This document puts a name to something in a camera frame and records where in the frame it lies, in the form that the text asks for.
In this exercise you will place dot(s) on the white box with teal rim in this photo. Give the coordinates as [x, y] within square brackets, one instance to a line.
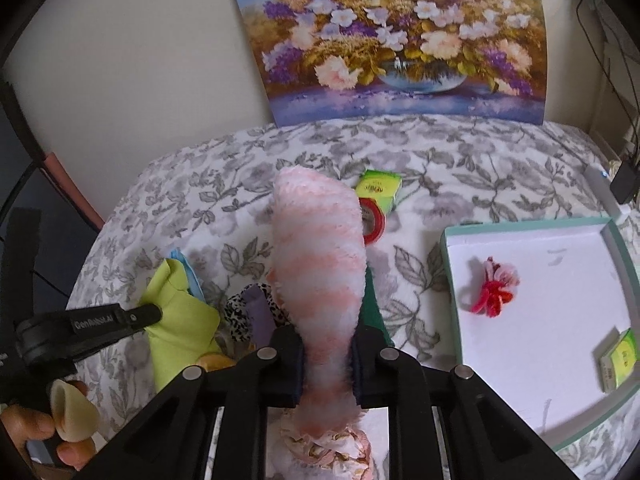
[540, 360]

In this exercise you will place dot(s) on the flower painting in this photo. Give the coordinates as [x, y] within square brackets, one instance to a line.
[390, 40]

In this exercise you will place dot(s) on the person's left hand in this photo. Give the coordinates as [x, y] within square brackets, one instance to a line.
[27, 422]

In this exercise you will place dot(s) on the beige makeup puff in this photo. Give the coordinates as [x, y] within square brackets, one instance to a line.
[75, 410]

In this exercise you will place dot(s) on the blue face mask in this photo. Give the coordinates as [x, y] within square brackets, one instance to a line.
[192, 277]

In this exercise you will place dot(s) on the lime green cloth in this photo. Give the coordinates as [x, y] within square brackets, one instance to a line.
[185, 325]

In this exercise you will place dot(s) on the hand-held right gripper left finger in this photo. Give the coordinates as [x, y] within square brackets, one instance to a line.
[290, 372]

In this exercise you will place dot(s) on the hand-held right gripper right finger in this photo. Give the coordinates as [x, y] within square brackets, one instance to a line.
[361, 375]

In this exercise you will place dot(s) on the black adapter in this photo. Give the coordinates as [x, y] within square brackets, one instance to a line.
[625, 182]

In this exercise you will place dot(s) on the small green carton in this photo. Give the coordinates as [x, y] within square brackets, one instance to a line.
[377, 189]
[620, 360]

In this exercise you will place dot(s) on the pink striped fuzzy cloth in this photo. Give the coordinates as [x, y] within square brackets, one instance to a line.
[320, 260]

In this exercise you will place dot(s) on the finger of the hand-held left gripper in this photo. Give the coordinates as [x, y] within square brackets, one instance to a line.
[115, 322]

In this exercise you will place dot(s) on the red pink scrunchie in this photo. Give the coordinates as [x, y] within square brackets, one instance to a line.
[492, 292]

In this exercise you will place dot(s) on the white power bank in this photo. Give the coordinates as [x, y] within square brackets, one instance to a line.
[602, 185]

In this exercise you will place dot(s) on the pink floral scrunchie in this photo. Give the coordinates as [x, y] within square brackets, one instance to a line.
[325, 452]

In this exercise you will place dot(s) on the leopard print scrunchie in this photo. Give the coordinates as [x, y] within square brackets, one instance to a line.
[237, 317]

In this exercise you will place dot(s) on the purple cloth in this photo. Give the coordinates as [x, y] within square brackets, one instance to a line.
[260, 315]

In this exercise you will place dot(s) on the red tape roll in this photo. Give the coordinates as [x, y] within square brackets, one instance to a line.
[376, 222]

